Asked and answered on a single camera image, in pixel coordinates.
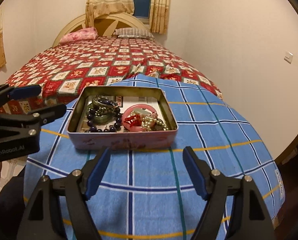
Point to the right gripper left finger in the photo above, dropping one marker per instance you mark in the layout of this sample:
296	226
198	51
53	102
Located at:
42	218

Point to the paper leaflet in tin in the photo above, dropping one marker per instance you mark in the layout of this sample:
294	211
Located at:
119	104

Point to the pink bangle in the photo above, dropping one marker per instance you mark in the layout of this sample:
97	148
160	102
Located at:
148	116

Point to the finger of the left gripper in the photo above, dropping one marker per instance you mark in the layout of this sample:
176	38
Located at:
8	93
14	125

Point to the brown wooden door frame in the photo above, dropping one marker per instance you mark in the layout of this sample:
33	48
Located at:
287	151

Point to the cream wooden headboard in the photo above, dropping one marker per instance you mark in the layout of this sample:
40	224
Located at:
105	24

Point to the pink folded blanket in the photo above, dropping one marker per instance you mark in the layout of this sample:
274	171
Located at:
80	35

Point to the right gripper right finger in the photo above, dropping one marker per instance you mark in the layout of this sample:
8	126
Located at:
249	217

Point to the striped pillow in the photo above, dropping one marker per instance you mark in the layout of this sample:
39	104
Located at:
133	33

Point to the red knot charm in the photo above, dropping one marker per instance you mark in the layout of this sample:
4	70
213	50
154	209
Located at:
133	120

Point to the red patterned bed quilt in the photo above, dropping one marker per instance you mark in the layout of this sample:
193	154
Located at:
65	70

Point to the right beige curtain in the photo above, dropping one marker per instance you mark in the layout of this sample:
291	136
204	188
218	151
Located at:
159	16

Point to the pink metal tin box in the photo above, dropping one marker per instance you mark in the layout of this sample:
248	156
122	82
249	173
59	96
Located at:
161	136

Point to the white wall switch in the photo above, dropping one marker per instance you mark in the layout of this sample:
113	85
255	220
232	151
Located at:
288	57

